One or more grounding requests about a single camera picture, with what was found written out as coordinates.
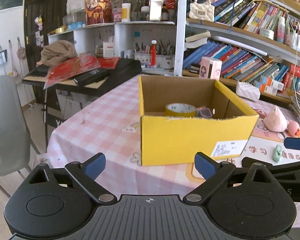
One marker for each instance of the cream quilted handbag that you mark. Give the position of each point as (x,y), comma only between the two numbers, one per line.
(202,11)

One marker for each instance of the yellow cardboard box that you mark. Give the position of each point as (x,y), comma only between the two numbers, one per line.
(167,140)

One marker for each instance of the brown knitted cloth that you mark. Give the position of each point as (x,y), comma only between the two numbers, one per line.
(57,52)

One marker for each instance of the purple grey small device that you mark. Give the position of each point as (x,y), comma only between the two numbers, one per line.
(204,112)

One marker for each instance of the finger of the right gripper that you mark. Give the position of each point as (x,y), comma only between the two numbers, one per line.
(274,169)
(292,143)

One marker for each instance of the small pink round plush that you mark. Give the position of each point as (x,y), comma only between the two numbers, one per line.
(293,129)

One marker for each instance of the white wooden bookshelf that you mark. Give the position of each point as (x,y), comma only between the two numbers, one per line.
(126,34)

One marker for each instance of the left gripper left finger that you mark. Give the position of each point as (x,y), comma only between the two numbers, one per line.
(84,174)

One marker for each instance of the grey chair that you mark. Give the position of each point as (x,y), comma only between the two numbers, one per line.
(15,137)

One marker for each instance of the white orange box lower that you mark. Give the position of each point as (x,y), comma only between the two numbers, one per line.
(265,88)

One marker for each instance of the yellow tape roll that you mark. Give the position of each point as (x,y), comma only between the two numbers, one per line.
(182,110)

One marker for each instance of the white orange box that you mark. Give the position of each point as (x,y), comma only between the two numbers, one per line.
(265,88)
(271,83)

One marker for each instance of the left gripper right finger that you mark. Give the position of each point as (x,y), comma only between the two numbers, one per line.
(216,177)

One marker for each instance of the white quilted pouch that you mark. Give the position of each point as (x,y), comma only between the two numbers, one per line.
(247,91)

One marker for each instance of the mint green small device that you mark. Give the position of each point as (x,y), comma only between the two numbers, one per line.
(277,153)

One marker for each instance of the red paper decorations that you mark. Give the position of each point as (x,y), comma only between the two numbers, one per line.
(83,70)

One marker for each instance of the white orange box upper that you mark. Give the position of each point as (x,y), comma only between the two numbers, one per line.
(271,83)

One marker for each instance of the pink cone plush toy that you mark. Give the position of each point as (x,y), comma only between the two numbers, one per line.
(275,121)

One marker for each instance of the pink cylindrical humidifier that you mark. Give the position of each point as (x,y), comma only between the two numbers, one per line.
(210,68)

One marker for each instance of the fortune god gift box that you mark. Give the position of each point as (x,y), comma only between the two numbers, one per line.
(98,11)

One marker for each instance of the black electronic keyboard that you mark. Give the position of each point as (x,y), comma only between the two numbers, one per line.
(100,81)

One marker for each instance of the row of lower shelf books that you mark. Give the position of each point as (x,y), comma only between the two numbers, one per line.
(238,63)

